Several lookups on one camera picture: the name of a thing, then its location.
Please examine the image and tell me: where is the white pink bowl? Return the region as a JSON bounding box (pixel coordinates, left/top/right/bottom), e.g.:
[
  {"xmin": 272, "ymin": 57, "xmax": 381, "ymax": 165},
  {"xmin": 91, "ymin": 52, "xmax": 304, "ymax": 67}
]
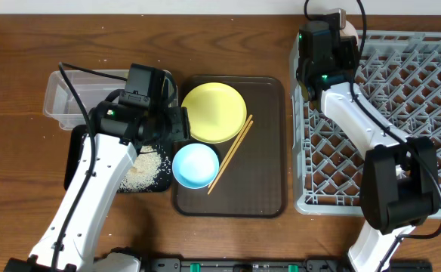
[{"xmin": 339, "ymin": 20, "xmax": 359, "ymax": 45}]

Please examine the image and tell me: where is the white rice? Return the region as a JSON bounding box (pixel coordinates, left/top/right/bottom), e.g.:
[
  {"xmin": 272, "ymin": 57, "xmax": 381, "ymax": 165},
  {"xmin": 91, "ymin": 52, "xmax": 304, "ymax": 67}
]
[{"xmin": 118, "ymin": 145, "xmax": 171, "ymax": 193}]

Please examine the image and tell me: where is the blue bowl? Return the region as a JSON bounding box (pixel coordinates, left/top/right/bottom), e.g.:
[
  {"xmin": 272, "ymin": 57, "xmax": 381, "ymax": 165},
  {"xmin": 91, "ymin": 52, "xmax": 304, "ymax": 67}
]
[{"xmin": 172, "ymin": 143, "xmax": 220, "ymax": 190}]

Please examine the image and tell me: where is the yellow plate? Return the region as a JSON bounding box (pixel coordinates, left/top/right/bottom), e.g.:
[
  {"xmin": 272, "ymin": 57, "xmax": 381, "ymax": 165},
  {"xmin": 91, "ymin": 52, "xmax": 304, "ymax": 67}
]
[{"xmin": 182, "ymin": 82, "xmax": 247, "ymax": 144}]

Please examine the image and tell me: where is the wooden chopstick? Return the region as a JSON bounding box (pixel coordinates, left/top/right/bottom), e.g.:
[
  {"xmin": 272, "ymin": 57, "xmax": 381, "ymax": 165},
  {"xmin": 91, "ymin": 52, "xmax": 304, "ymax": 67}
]
[
  {"xmin": 208, "ymin": 114, "xmax": 254, "ymax": 188},
  {"xmin": 207, "ymin": 119, "xmax": 254, "ymax": 196}
]

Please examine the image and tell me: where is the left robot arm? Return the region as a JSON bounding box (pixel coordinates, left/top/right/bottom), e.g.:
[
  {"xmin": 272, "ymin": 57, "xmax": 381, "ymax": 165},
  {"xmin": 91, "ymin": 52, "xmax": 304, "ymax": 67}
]
[{"xmin": 5, "ymin": 101, "xmax": 190, "ymax": 271}]

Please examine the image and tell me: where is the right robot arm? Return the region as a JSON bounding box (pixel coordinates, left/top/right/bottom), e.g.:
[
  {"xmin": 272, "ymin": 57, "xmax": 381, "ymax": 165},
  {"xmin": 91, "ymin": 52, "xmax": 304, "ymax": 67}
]
[{"xmin": 290, "ymin": 30, "xmax": 441, "ymax": 271}]

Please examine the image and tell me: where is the grey plastic dishwasher rack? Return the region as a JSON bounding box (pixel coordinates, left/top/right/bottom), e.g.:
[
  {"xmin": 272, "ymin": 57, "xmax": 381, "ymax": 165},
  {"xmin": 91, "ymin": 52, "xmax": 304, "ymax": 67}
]
[{"xmin": 290, "ymin": 31, "xmax": 441, "ymax": 216}]

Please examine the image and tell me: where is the clear plastic waste bin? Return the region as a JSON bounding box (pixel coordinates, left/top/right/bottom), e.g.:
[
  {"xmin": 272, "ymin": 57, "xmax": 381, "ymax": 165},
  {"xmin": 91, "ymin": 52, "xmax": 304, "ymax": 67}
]
[{"xmin": 42, "ymin": 69, "xmax": 131, "ymax": 131}]

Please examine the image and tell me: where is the black plastic tray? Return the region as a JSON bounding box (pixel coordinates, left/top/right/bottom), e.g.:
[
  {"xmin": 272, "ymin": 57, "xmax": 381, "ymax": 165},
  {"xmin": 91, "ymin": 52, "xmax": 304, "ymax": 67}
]
[{"xmin": 63, "ymin": 125, "xmax": 172, "ymax": 193}]

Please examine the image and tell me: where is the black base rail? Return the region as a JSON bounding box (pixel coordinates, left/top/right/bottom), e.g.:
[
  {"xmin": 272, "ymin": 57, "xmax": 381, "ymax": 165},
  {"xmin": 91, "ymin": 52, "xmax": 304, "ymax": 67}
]
[{"xmin": 99, "ymin": 258, "xmax": 433, "ymax": 272}]

